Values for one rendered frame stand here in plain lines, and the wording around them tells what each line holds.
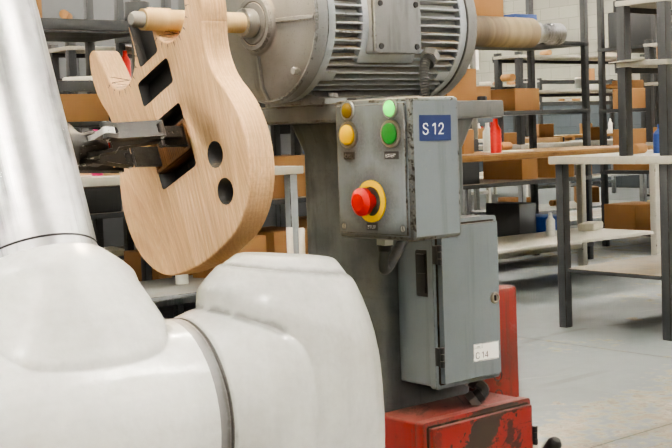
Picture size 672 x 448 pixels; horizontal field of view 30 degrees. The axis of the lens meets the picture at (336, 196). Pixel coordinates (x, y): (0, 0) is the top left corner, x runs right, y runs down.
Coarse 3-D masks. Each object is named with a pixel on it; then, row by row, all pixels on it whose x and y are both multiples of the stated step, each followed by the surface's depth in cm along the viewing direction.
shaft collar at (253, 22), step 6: (240, 12) 196; (246, 12) 195; (252, 12) 195; (252, 18) 195; (258, 18) 195; (252, 24) 195; (258, 24) 195; (246, 30) 195; (252, 30) 195; (258, 30) 196; (240, 36) 196; (246, 36) 196; (252, 36) 196
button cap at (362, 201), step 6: (354, 192) 177; (360, 192) 176; (366, 192) 176; (354, 198) 177; (360, 198) 176; (366, 198) 175; (372, 198) 176; (354, 204) 177; (360, 204) 176; (366, 204) 175; (372, 204) 176; (354, 210) 177; (360, 210) 176; (366, 210) 176
